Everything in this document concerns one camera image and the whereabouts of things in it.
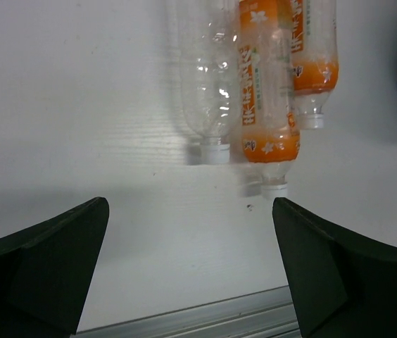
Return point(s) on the aluminium front rail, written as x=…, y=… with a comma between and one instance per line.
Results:
x=269, y=313

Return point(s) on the orange label bottle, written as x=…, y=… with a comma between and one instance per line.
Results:
x=270, y=136
x=314, y=57

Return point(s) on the clear plastic bottle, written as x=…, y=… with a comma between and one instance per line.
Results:
x=207, y=36

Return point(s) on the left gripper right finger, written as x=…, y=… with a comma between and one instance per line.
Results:
x=343, y=284

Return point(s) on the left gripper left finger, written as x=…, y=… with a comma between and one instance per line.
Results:
x=46, y=271

